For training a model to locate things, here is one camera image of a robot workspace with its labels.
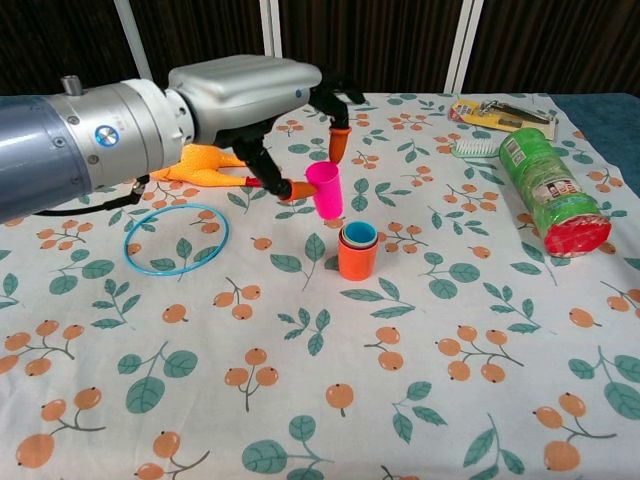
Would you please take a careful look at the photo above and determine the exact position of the yellow plastic cup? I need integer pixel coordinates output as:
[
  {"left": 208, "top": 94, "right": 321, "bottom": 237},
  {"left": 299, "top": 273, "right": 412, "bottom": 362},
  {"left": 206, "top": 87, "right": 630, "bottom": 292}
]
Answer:
[{"left": 340, "top": 225, "right": 379, "bottom": 250}]

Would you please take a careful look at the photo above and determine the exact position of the pink plastic cup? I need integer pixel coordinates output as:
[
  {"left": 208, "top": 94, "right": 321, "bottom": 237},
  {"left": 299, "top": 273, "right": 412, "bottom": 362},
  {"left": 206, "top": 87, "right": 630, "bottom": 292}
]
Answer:
[{"left": 305, "top": 161, "right": 345, "bottom": 220}]

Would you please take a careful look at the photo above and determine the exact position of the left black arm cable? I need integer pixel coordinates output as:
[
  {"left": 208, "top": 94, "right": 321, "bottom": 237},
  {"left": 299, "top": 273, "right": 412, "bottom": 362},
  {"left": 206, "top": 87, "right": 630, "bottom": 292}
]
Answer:
[{"left": 32, "top": 177, "right": 151, "bottom": 217}]

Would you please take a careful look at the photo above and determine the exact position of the orange plastic cup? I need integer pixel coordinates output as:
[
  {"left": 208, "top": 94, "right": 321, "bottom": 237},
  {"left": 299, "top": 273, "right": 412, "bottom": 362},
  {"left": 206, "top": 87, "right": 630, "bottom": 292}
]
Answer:
[{"left": 338, "top": 224, "right": 380, "bottom": 280}]

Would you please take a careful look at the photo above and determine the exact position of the white partition post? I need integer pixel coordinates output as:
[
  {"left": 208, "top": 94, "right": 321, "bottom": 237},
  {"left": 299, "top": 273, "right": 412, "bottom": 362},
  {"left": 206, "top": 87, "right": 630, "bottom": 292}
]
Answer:
[
  {"left": 258, "top": 0, "right": 287, "bottom": 60},
  {"left": 443, "top": 0, "right": 486, "bottom": 94},
  {"left": 112, "top": 0, "right": 154, "bottom": 81}
]

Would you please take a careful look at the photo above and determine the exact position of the yellow rubber chicken toy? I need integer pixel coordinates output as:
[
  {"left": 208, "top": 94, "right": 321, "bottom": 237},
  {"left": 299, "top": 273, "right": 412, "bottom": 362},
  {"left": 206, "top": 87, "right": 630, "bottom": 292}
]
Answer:
[{"left": 149, "top": 142, "right": 261, "bottom": 191}]

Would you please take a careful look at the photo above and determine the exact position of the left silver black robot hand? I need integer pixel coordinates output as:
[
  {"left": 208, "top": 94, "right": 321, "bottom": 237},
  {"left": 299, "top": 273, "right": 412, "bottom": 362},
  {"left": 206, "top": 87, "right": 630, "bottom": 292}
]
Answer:
[{"left": 167, "top": 57, "right": 366, "bottom": 204}]

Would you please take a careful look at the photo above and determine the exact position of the light blue plastic cup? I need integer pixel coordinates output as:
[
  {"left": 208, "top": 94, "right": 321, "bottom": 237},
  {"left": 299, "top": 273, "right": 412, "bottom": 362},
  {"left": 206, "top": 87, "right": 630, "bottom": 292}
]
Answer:
[{"left": 344, "top": 222, "right": 377, "bottom": 246}]

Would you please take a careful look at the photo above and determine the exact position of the razor on yellow card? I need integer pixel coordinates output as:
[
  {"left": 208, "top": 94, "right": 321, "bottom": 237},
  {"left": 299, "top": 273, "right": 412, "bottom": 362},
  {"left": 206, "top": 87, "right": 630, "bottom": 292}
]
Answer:
[{"left": 447, "top": 98, "right": 560, "bottom": 141}]

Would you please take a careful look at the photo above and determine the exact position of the green bottle red cap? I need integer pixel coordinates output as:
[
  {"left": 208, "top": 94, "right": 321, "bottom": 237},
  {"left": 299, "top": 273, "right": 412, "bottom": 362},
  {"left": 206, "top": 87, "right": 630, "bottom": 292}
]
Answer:
[{"left": 498, "top": 126, "right": 613, "bottom": 259}]

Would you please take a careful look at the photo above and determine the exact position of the floral print tablecloth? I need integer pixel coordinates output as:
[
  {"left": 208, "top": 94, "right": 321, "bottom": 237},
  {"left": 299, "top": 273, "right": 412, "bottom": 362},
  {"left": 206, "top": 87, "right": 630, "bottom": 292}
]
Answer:
[{"left": 0, "top": 92, "right": 640, "bottom": 480}]

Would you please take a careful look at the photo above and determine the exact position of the blue plastic ring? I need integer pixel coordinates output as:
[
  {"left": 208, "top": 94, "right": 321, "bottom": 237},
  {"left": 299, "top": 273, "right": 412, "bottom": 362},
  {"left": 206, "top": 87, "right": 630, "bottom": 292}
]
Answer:
[{"left": 123, "top": 203, "right": 230, "bottom": 277}]

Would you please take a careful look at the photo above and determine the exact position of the white bristle green brush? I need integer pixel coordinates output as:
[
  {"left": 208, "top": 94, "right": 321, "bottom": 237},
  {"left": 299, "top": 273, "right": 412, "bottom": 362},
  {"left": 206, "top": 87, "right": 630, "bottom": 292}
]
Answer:
[{"left": 452, "top": 138, "right": 501, "bottom": 159}]

